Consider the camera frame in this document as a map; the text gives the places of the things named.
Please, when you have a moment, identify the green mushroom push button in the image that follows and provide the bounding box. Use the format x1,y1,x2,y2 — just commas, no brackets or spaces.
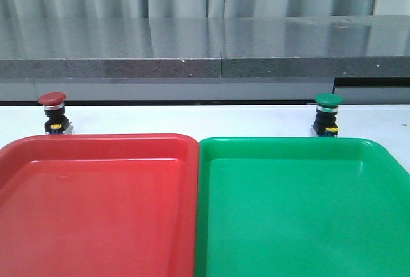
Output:
311,93,344,137

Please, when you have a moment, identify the red mushroom push button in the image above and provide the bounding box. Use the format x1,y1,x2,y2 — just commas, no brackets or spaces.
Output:
38,92,74,135

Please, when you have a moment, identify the green plastic tray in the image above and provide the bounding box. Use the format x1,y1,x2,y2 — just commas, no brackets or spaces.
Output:
195,137,409,276

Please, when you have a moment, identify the grey stone counter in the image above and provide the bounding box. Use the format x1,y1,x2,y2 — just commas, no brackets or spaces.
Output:
1,16,409,105

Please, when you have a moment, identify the red plastic tray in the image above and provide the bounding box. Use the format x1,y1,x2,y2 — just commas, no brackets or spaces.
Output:
1,134,199,276

